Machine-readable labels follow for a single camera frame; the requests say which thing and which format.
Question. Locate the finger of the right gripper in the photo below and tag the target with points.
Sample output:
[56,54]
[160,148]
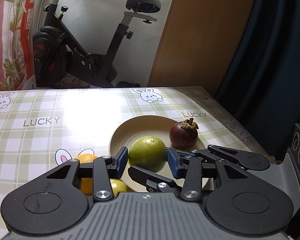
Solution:
[153,182]

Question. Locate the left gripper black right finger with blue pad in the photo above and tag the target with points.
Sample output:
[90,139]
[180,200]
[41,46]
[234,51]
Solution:
[185,165]

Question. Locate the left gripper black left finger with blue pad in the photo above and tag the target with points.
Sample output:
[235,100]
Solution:
[104,169]

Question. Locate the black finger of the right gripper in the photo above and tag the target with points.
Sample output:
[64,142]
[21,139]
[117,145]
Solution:
[244,159]

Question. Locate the green apple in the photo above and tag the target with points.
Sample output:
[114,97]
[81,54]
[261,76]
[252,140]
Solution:
[118,186]
[148,152]

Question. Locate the yellow lemon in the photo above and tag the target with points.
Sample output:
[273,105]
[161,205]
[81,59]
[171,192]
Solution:
[86,172]

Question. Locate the dark purple mangosteen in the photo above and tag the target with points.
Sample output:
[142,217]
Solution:
[184,134]

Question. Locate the dark blue curtain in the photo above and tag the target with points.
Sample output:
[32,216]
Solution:
[261,88]

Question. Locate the checkered bunny tablecloth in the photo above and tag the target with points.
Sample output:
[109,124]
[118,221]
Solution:
[38,123]

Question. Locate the wooden wardrobe panel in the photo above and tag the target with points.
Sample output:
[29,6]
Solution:
[198,42]

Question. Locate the red printed wall tapestry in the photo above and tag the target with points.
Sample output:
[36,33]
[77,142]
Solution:
[16,57]

